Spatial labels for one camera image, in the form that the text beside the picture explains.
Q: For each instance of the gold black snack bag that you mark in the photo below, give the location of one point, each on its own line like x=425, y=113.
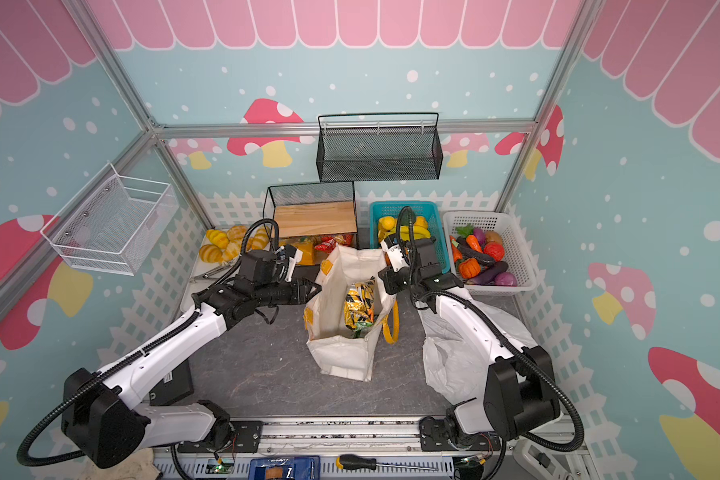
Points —
x=359, y=303

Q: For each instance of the yellow lemon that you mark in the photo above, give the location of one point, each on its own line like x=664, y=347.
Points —
x=387, y=223

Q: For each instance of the white plastic grocery bag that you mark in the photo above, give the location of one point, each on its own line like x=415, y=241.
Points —
x=452, y=366

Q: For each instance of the black handled screwdriver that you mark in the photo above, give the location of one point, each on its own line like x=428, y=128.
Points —
x=352, y=462

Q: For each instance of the white plastic vegetable basket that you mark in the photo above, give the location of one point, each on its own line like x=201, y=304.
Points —
x=496, y=227

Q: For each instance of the metal tongs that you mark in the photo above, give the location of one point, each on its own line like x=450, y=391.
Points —
x=211, y=273

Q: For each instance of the striped bread roll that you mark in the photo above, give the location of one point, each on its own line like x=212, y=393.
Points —
x=217, y=238

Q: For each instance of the black mesh wall basket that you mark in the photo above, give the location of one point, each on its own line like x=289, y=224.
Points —
x=388, y=146

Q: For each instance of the orange bell pepper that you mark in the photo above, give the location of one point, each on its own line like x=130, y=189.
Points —
x=468, y=268

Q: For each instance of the red tomato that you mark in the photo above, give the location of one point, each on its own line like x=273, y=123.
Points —
x=495, y=250

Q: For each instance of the orange carrot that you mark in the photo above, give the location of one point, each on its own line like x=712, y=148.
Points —
x=473, y=243

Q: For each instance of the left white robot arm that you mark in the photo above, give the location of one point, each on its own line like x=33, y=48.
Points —
x=103, y=416

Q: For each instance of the white wire wall basket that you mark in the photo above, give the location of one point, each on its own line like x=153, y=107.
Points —
x=112, y=224

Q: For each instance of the red snack bag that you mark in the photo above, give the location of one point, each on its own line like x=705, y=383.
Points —
x=327, y=243

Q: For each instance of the black wire snack shelf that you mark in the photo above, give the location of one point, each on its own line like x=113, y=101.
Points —
x=312, y=210

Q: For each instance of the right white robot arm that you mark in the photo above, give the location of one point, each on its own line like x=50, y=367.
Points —
x=520, y=391

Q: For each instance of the green yellow snack bag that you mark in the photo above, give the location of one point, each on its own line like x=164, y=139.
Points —
x=361, y=329

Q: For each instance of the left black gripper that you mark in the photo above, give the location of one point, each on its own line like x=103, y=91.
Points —
x=300, y=291

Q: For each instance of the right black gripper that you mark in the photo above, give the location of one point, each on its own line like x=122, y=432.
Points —
x=397, y=279

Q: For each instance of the white canvas tote bag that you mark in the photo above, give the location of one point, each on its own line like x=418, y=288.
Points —
x=330, y=342

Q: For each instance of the beige cloth rag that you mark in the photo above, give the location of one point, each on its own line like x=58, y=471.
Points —
x=137, y=466

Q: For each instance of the teal plastic fruit basket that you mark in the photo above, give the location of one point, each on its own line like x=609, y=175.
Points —
x=427, y=219

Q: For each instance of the yellow banana bunch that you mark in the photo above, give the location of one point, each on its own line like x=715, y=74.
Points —
x=419, y=233

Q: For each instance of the blue electronics box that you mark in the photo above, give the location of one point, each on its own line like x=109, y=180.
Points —
x=285, y=468

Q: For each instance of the purple onion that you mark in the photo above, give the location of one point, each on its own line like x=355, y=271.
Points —
x=505, y=279

